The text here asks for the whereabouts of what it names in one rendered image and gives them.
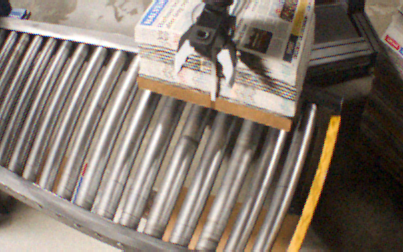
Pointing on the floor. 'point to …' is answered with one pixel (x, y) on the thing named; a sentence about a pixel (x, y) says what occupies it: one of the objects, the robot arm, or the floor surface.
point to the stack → (399, 33)
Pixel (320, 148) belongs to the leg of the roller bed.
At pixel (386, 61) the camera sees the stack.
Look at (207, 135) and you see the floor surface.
